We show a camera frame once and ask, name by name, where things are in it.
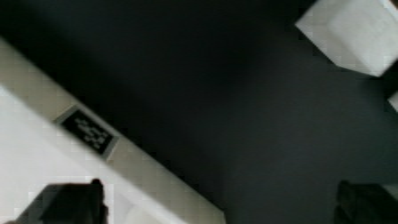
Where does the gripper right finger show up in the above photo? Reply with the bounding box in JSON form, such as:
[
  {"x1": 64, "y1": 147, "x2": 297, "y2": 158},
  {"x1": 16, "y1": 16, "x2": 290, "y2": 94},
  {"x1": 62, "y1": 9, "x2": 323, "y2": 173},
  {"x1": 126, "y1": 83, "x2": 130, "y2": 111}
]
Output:
[{"x1": 334, "y1": 180, "x2": 398, "y2": 224}]

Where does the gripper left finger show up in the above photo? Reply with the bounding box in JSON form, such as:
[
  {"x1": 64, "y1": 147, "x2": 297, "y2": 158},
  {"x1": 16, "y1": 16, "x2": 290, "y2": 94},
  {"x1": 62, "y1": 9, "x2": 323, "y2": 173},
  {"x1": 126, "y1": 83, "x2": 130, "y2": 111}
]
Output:
[{"x1": 16, "y1": 179, "x2": 108, "y2": 224}]

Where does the white square tabletop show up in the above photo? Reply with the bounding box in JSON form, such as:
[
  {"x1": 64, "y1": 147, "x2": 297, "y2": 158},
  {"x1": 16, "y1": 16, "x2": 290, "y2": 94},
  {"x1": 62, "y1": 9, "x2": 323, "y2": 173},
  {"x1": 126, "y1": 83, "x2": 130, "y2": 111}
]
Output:
[{"x1": 0, "y1": 39, "x2": 226, "y2": 224}]

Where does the white right fence piece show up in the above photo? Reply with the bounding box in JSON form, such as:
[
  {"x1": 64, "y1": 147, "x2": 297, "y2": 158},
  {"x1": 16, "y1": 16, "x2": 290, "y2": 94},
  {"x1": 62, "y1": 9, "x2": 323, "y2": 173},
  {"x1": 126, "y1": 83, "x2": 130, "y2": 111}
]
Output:
[{"x1": 295, "y1": 0, "x2": 398, "y2": 77}]

